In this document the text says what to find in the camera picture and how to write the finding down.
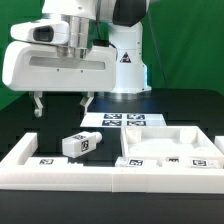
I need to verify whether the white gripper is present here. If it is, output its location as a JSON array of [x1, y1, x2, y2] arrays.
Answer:
[[2, 41, 116, 117]]

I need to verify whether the white square tabletop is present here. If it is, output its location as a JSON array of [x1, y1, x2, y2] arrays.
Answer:
[[120, 126, 218, 158]]

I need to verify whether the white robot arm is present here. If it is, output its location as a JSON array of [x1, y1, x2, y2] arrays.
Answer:
[[2, 0, 151, 117]]

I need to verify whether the white tag sheet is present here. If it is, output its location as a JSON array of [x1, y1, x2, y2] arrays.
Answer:
[[81, 112, 166, 128]]

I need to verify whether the white U-shaped obstacle fence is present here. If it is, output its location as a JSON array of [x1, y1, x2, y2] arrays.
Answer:
[[0, 133, 224, 194]]

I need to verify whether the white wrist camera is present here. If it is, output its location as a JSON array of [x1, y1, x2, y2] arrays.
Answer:
[[10, 19, 69, 45]]

